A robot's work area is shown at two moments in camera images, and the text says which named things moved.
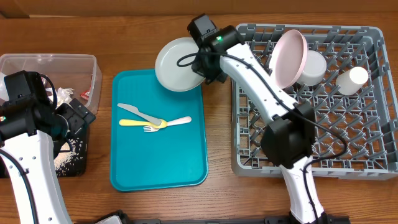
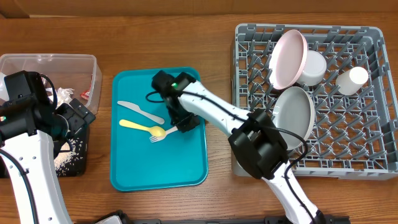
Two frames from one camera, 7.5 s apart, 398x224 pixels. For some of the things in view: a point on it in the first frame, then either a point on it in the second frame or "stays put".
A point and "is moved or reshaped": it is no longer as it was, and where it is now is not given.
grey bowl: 314,69 stays put
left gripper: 79,121 stays put
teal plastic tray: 173,156 stays put
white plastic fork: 150,129 to 155,139
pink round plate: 288,58 stays put
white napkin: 62,95 stays put
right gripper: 198,67 to 183,125
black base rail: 323,219 stays put
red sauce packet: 85,94 stays put
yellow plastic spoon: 129,122 is moved or reshaped
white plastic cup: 350,81 stays put
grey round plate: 173,77 is moved or reshaped
